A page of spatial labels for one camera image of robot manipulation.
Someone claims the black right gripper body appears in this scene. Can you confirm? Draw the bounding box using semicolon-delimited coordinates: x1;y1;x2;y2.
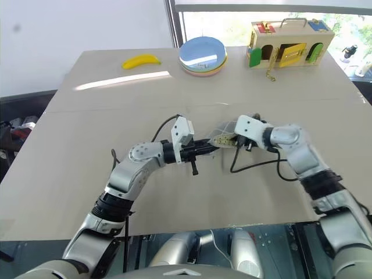
235;134;257;152

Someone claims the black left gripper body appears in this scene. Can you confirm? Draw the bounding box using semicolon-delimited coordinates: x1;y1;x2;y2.
180;140;205;177

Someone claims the clear plastic snack bag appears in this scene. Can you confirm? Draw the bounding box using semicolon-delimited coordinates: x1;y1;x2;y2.
207;120;238;149

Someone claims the pink plastic plate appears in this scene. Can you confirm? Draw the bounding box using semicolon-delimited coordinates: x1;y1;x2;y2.
181;58;229;78

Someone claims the yellow plastic plate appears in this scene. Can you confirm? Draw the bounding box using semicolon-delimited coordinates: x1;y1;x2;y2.
180;55;228;74

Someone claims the blue plastic plate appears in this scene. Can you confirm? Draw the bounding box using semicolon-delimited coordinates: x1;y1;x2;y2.
178;36;227;70

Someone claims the silver robot left leg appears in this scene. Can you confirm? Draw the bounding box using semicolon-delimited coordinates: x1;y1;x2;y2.
149;231;202;273

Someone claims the silver robot leg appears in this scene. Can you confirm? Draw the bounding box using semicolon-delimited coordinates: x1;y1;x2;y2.
230;230;264;279
149;231;202;273

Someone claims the yellow toy banana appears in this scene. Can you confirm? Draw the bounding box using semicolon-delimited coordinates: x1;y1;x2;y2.
121;53;162;70

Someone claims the wooden lock activity box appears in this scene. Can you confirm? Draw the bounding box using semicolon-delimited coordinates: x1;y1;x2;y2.
246;17;336;70

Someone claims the silver robot right leg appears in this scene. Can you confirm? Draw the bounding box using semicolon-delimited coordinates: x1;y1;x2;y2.
230;230;264;279

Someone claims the black side desk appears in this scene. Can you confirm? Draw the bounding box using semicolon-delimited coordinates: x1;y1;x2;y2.
348;59;372;106

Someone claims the silver robot torso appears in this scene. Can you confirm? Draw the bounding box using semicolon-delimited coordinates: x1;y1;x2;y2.
13;259;236;279

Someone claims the black device on stand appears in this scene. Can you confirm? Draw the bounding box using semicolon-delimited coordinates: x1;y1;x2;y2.
342;44;359;62

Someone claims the red and white box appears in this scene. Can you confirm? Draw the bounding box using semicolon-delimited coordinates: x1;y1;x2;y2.
10;115;39;138

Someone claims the black storage shelf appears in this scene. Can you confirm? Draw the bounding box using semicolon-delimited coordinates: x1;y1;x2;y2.
0;89;58;184

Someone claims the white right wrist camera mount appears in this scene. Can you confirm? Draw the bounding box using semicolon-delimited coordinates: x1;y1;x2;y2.
233;115;267;146

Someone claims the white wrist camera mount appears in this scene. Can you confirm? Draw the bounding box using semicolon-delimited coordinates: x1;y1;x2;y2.
170;116;195;165
233;115;267;146

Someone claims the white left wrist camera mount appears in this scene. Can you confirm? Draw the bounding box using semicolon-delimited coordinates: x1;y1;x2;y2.
170;116;195;165

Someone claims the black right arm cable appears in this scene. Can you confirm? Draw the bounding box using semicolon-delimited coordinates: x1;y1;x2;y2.
230;139;300;183

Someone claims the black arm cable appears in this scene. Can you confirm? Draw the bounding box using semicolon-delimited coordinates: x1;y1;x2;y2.
111;114;181;264
230;139;300;183

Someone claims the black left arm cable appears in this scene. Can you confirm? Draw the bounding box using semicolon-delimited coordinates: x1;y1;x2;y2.
111;114;181;264

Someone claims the brass chain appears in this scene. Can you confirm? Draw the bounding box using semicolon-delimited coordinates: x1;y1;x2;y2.
264;48;277;83

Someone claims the thin white cable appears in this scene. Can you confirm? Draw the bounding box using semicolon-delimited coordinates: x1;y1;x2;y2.
209;228;234;264

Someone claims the dark window frame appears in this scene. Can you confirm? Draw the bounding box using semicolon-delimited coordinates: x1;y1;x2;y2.
164;0;187;49

